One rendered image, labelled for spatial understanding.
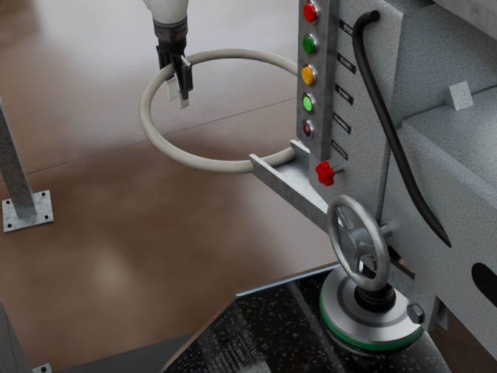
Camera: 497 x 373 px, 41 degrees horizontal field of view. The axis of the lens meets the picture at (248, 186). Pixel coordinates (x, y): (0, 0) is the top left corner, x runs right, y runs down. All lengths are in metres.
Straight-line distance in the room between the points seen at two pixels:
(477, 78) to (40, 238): 2.15
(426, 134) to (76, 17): 3.64
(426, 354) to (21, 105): 2.72
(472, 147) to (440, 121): 0.07
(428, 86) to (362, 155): 0.15
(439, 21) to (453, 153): 0.16
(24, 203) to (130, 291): 0.64
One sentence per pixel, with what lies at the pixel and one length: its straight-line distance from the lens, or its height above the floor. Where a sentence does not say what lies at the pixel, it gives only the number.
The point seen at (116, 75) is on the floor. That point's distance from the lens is 3.69.
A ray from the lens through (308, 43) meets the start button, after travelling 0.97.
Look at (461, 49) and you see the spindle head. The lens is 0.91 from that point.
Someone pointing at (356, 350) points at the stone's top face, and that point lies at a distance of 1.32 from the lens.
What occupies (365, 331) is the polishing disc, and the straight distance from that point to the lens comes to 1.31.
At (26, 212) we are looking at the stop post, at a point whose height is 0.03.
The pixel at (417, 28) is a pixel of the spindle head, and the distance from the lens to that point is 0.83.
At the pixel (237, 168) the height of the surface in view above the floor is 0.92.
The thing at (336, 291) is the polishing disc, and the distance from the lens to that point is 1.37.
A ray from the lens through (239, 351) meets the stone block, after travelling 1.35.
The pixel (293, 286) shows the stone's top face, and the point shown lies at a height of 0.83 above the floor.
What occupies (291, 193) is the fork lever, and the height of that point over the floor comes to 0.98.
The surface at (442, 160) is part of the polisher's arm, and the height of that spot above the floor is 1.38.
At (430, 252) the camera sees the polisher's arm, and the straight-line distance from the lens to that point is 0.93.
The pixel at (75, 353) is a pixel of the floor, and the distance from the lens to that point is 2.40.
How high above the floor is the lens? 1.91
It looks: 42 degrees down
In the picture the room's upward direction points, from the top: 2 degrees counter-clockwise
